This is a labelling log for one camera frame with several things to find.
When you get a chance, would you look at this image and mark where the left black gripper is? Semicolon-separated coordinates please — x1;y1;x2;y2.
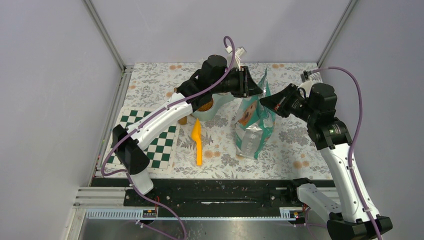
210;65;263;98

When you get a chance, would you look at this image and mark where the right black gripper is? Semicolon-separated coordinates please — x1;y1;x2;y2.
259;83;318;123

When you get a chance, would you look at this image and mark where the green pet food bag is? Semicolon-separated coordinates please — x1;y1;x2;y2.
234;69;276;159

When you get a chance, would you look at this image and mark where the orange plastic scoop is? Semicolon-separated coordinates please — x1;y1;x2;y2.
191;118;203;166

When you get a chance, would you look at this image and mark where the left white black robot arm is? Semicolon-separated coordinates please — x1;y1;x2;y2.
110;55;263;206

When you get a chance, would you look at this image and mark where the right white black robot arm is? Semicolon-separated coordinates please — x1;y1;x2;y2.
260;83;393;240

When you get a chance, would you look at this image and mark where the mint double pet bowl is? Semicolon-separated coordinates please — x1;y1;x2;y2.
191;93;235;122

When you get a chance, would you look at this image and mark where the floral patterned table mat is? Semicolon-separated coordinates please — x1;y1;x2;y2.
123;63;332;181

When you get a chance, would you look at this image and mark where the brown wooden rolling pin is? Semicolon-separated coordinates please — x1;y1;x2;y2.
173;87;188;126

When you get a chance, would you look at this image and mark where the green white chessboard mat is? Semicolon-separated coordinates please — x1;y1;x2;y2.
115;106;180;174

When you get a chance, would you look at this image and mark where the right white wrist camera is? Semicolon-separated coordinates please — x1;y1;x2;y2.
299;70;314;88

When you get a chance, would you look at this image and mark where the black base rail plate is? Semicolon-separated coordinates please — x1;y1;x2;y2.
91;178;335;219

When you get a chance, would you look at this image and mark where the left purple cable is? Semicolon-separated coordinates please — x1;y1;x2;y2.
100;35;237;240

